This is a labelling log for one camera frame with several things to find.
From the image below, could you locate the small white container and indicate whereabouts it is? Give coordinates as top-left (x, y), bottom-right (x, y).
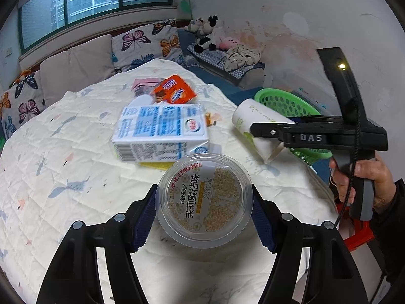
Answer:
top-left (133, 85), bottom-right (154, 106)

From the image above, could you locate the white paper cup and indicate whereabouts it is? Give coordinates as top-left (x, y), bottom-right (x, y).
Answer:
top-left (232, 99), bottom-right (298, 164)

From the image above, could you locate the pink packet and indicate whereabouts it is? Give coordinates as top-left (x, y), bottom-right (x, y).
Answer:
top-left (132, 78), bottom-right (165, 96)

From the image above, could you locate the clear plastic lidded cup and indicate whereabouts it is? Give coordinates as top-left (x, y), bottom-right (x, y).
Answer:
top-left (157, 153), bottom-right (254, 248)

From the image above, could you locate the large butterfly print pillow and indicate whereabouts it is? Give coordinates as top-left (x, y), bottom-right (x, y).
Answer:
top-left (111, 18), bottom-right (185, 72)

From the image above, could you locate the blue sofa cover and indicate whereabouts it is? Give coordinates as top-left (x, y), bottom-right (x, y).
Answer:
top-left (176, 28), bottom-right (266, 106)

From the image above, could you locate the black and white cow plush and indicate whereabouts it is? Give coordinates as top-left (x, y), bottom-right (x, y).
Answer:
top-left (194, 35), bottom-right (219, 54)

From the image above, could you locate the spotted cream cloth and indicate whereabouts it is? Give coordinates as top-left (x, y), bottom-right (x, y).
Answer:
top-left (224, 45), bottom-right (262, 72)

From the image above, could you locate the blue patterned folded mat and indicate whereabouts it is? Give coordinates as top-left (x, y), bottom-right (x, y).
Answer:
top-left (187, 43), bottom-right (265, 77)

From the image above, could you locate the white quilted blanket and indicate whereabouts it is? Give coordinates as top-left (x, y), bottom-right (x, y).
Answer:
top-left (0, 58), bottom-right (340, 304)

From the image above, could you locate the red plastic stool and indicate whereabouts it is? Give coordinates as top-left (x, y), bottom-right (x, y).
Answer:
top-left (335, 201), bottom-right (374, 252)

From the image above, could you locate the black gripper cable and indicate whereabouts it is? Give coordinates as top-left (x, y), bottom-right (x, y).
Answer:
top-left (334, 100), bottom-right (363, 230)

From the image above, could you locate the person's right forearm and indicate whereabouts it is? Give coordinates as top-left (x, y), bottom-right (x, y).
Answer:
top-left (369, 179), bottom-right (405, 295)

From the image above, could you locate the green framed window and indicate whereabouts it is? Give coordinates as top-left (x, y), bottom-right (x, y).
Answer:
top-left (17, 0), bottom-right (177, 55)

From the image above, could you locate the yellow packet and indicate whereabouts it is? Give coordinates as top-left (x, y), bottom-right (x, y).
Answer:
top-left (138, 159), bottom-right (178, 169)

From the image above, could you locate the grey and white plush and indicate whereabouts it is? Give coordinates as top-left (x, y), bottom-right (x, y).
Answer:
top-left (184, 17), bottom-right (206, 34)

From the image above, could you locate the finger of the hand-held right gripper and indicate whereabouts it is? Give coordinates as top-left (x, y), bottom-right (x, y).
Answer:
top-left (296, 116), bottom-right (344, 126)
top-left (250, 122), bottom-right (304, 140)

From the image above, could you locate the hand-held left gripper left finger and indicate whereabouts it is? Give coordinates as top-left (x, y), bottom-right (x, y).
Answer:
top-left (36, 184), bottom-right (159, 304)

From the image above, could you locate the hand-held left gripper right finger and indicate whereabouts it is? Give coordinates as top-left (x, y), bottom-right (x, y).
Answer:
top-left (251, 184), bottom-right (369, 304)

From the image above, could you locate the pink plush toy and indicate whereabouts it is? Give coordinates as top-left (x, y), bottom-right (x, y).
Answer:
top-left (220, 36), bottom-right (241, 50)

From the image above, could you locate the blue and white carton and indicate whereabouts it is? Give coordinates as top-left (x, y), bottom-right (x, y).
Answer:
top-left (111, 103), bottom-right (211, 163)

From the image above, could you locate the green plastic basket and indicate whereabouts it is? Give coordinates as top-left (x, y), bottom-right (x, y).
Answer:
top-left (254, 88), bottom-right (333, 165)

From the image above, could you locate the orange snack packet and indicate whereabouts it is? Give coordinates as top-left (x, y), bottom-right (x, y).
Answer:
top-left (150, 74), bottom-right (197, 104)

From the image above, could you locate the person's right hand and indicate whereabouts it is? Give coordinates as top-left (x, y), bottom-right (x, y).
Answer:
top-left (329, 158), bottom-right (397, 215)

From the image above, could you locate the beige pillow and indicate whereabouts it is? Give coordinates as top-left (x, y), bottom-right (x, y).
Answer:
top-left (39, 34), bottom-right (116, 107)

